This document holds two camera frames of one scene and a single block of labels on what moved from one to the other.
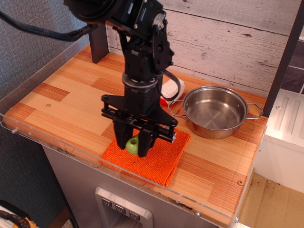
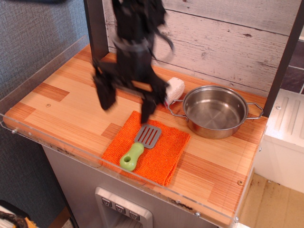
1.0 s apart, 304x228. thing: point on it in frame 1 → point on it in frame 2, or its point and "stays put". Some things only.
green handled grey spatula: [132, 145] → [148, 136]
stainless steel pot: [215, 111] stays put
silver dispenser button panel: [116, 211] stays put
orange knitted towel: [157, 166] stays put
